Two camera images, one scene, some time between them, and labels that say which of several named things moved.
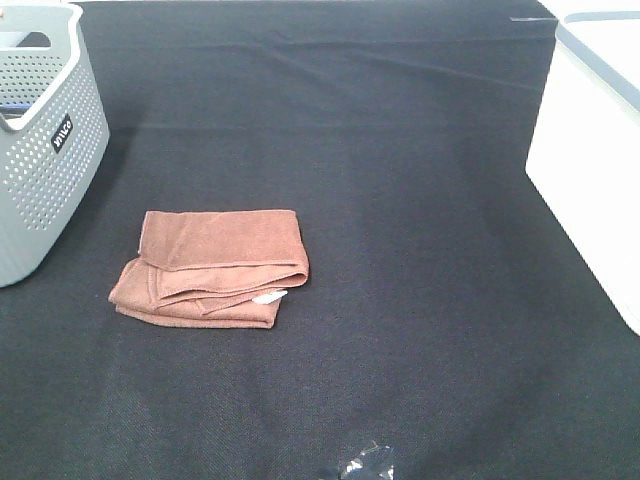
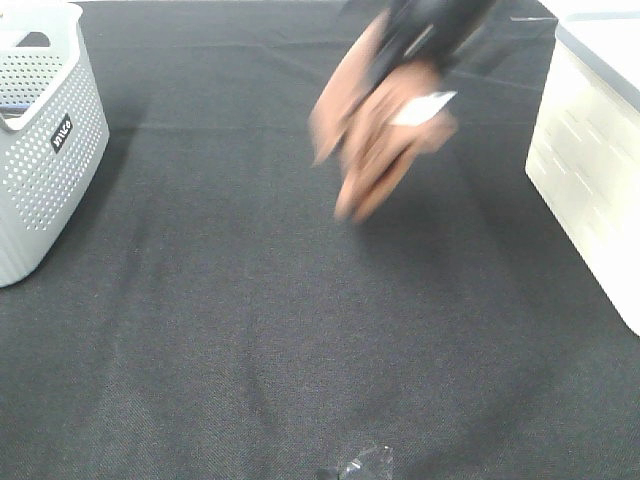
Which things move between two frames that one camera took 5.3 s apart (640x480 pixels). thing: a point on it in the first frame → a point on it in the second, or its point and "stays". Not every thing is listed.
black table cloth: [447, 313] stays
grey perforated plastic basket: [54, 132] stays
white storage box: [585, 151] stays
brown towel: [212, 268] → [370, 126]
